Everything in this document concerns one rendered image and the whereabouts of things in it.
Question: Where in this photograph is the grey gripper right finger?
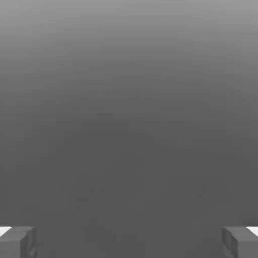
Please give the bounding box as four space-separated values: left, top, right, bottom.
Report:
221 226 258 258

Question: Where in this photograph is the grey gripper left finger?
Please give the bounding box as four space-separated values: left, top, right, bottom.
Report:
0 226 38 258

